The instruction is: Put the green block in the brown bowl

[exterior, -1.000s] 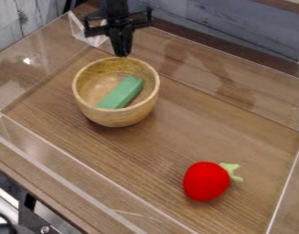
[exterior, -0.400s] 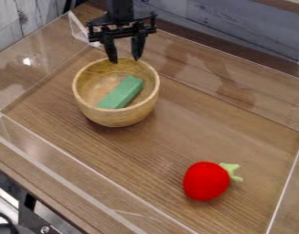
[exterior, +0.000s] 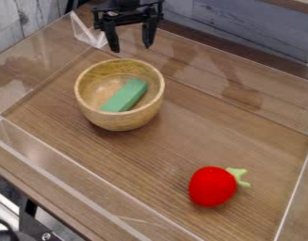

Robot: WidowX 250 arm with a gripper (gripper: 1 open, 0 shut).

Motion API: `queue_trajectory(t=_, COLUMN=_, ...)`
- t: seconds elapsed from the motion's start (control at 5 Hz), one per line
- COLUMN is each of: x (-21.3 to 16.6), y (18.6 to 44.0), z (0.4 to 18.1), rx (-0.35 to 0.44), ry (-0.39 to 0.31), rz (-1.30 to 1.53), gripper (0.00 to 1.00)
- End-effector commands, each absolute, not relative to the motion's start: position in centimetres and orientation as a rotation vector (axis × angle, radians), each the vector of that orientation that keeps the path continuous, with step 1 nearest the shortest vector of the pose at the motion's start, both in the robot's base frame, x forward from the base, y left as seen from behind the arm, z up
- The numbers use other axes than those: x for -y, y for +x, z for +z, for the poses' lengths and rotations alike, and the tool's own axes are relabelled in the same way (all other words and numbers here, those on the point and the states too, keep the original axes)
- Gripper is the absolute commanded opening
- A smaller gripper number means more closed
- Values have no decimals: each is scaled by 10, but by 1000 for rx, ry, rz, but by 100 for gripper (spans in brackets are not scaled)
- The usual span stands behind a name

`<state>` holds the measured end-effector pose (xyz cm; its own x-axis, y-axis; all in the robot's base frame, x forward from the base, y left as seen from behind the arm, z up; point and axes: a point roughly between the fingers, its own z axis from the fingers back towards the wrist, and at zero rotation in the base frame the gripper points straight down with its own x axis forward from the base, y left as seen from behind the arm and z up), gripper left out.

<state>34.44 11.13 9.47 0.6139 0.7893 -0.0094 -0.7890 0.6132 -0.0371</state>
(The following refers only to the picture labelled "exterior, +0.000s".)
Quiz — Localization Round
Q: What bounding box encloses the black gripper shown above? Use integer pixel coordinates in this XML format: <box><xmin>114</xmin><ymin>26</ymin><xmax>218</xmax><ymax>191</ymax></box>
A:
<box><xmin>93</xmin><ymin>0</ymin><xmax>166</xmax><ymax>53</ymax></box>

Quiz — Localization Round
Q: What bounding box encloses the brown wooden bowl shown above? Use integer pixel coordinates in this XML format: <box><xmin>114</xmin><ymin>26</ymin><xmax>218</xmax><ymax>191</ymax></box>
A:
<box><xmin>75</xmin><ymin>58</ymin><xmax>166</xmax><ymax>131</ymax></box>

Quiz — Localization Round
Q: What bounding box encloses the green rectangular block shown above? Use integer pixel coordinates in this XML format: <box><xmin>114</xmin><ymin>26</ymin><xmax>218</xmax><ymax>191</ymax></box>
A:
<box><xmin>99</xmin><ymin>78</ymin><xmax>149</xmax><ymax>112</ymax></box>

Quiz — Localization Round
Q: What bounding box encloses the red plush strawberry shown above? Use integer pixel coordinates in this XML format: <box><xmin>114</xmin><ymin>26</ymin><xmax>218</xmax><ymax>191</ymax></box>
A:
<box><xmin>187</xmin><ymin>166</ymin><xmax>251</xmax><ymax>207</ymax></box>

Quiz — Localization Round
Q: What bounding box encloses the clear acrylic corner bracket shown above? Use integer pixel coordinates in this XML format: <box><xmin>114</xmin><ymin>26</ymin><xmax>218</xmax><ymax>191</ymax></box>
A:
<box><xmin>70</xmin><ymin>11</ymin><xmax>109</xmax><ymax>49</ymax></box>

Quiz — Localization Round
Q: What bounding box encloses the clear acrylic tray wall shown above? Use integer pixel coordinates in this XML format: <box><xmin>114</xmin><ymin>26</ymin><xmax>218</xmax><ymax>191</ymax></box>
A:
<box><xmin>0</xmin><ymin>116</ymin><xmax>205</xmax><ymax>241</ymax></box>

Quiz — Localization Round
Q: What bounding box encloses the black table leg bracket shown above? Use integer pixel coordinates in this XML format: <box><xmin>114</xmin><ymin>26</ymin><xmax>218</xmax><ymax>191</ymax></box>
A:
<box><xmin>19</xmin><ymin>199</ymin><xmax>65</xmax><ymax>241</ymax></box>

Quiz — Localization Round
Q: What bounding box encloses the black cable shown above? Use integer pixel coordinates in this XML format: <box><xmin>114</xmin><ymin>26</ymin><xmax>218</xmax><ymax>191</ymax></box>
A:
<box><xmin>0</xmin><ymin>217</ymin><xmax>15</xmax><ymax>241</ymax></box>

